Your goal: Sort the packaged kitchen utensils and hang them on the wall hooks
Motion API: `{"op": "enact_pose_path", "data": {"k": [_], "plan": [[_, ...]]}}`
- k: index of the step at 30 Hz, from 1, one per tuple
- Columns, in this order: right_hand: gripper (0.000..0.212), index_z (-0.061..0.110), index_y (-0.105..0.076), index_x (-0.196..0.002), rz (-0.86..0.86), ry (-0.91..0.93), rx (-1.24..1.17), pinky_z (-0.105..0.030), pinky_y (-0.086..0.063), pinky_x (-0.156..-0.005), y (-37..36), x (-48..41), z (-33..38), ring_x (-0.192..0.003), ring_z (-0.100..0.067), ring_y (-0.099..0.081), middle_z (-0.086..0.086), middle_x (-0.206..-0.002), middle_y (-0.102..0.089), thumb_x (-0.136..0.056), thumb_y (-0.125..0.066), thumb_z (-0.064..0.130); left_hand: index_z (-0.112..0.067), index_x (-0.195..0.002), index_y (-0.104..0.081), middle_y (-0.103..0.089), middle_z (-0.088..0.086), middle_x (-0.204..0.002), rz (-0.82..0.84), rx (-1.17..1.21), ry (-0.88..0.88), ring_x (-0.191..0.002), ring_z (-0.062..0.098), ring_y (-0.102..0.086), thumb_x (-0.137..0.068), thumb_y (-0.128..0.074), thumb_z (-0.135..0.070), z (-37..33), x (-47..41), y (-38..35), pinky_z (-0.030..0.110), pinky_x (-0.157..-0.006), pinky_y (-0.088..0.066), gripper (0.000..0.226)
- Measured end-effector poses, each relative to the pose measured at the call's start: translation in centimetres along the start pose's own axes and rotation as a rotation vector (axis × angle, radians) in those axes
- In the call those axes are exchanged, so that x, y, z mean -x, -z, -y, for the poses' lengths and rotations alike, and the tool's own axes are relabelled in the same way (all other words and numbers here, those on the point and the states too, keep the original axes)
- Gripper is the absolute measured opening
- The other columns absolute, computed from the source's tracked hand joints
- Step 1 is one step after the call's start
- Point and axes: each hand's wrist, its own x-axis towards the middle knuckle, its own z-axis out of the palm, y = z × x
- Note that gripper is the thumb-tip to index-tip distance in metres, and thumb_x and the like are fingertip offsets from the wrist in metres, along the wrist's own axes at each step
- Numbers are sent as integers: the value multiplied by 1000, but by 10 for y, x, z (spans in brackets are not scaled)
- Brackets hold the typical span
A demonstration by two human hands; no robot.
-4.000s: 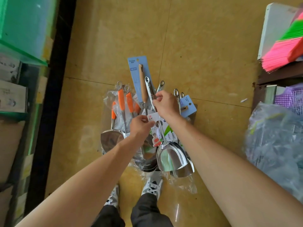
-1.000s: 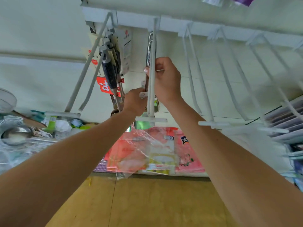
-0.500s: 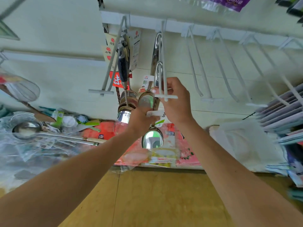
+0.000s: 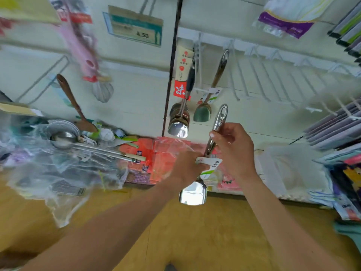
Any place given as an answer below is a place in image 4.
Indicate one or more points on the person's left hand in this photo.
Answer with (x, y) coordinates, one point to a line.
(187, 169)

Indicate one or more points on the person's right hand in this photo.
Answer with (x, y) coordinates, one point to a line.
(236, 150)

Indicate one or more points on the steel spatula with label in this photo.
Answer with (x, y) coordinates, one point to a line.
(193, 193)

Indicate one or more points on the red white packet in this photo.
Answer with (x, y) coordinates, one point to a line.
(181, 70)

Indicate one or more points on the person's left forearm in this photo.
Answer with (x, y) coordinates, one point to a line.
(101, 234)

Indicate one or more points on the person's right forearm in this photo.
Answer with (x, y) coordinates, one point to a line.
(287, 228)

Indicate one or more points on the pink printed packets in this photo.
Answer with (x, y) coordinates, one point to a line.
(228, 183)

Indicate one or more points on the red plastic wrapped packets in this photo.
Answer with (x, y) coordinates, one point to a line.
(146, 158)

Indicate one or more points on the grey white sneaker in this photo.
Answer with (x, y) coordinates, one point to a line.
(171, 267)

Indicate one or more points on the blue white cloth packet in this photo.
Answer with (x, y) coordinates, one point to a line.
(327, 192)

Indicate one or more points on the row of scissors packets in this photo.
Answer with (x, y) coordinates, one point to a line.
(338, 129)

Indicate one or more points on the yellow purple packet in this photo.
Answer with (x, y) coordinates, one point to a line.
(352, 177)

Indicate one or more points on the large steel strainer ladle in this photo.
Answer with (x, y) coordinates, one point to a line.
(65, 138)

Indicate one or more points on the dark wooden spatula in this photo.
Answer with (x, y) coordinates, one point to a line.
(70, 101)

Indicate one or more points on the pile of plastic wrapped utensils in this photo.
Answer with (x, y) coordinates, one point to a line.
(51, 177)

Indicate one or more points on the teal plastic stool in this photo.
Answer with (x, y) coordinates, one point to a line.
(351, 231)

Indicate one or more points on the white purple bag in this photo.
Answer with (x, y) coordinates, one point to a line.
(293, 14)

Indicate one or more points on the white price label holder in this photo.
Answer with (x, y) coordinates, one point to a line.
(134, 25)

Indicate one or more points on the row of hanging flat packets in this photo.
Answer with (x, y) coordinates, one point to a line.
(349, 31)

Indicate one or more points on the black wall divider strip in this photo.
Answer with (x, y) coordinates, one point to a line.
(172, 59)

